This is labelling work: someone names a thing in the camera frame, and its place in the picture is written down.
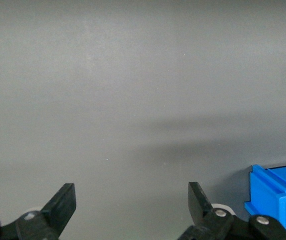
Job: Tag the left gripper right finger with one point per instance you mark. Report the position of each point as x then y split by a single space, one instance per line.
200 205

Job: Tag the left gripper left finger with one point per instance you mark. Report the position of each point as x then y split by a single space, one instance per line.
58 210

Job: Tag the blue plastic storage bin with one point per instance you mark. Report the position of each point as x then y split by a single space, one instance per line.
275 197

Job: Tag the dark grey table mat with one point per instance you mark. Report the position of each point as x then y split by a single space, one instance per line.
108 87

